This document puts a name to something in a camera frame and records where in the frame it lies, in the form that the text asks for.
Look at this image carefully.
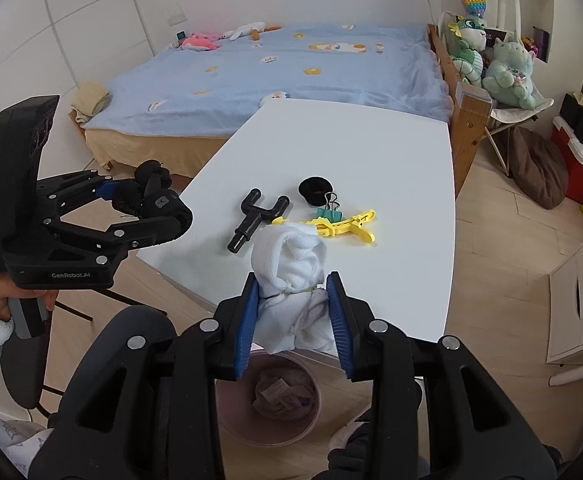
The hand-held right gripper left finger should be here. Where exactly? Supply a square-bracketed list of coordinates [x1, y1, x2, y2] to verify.
[26, 271, 262, 480]

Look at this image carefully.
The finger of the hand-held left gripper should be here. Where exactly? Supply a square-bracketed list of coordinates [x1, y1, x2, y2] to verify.
[46, 212, 148, 264]
[36, 169, 123, 222]

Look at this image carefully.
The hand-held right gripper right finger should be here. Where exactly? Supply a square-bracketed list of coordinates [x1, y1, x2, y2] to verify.
[324, 270, 562, 480]

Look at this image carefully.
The black cloth bundle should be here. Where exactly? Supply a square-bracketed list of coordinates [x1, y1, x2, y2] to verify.
[112, 160, 194, 246]

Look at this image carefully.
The white sock bundle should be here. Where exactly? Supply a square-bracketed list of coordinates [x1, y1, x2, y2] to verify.
[250, 224, 341, 357]

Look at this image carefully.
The pink plastic bin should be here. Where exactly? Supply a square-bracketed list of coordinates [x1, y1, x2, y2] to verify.
[215, 352, 322, 446]

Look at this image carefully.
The yellow clothespin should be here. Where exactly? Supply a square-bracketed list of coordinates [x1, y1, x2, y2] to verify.
[316, 209, 378, 247]
[272, 216, 322, 235]

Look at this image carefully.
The green binder clip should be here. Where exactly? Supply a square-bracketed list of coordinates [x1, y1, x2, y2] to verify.
[314, 192, 345, 221]

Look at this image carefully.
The black Y-shaped pipe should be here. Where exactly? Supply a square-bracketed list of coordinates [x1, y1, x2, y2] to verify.
[228, 187, 291, 254]

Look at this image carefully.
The beige folded towel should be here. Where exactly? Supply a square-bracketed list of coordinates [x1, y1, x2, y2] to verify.
[70, 81, 112, 124]

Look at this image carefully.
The black shoe white sole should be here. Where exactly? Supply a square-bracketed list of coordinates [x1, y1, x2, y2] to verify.
[329, 422, 372, 461]

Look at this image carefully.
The pink plush toy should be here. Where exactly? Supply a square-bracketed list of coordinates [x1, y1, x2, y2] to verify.
[179, 31, 222, 52]

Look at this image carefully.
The white goose plush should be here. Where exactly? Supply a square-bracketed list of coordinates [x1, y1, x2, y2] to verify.
[222, 21, 281, 42]

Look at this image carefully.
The blue printed blanket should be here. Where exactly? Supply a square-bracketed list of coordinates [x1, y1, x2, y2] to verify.
[86, 22, 452, 148]

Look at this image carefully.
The wooden bed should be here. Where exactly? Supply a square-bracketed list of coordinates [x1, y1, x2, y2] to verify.
[69, 22, 493, 202]

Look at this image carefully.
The brown bean bag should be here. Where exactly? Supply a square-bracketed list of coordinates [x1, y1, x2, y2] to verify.
[509, 126, 570, 210]

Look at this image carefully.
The clear plastic box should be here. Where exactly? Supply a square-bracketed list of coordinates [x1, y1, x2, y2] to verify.
[454, 85, 493, 111]

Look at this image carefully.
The white folding chair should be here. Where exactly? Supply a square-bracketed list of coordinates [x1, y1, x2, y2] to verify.
[485, 92, 555, 179]

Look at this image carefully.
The red cooler box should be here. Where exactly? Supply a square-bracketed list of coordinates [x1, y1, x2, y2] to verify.
[551, 116, 583, 204]

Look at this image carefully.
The green dragon plush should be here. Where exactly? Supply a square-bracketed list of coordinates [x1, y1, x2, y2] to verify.
[446, 14, 487, 86]

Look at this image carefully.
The light green dinosaur plush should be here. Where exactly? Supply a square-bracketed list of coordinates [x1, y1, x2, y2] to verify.
[481, 37, 537, 110]

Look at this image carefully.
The purple box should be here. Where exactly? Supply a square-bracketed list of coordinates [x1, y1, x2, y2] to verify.
[532, 27, 551, 61]

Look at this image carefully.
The white arched tube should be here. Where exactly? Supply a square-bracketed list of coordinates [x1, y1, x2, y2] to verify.
[498, 0, 523, 32]

